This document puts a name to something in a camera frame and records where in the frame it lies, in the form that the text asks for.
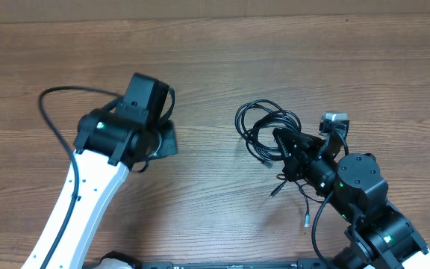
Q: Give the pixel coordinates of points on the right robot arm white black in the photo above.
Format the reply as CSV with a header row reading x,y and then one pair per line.
x,y
380,236

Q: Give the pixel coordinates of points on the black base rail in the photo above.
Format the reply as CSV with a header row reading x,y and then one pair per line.
x,y
116,259

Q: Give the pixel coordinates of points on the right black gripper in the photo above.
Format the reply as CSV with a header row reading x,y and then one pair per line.
x,y
304,152

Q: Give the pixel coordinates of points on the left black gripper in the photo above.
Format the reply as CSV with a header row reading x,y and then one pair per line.
x,y
169,145

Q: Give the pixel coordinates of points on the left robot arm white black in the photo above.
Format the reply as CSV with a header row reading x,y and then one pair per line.
x,y
132,128

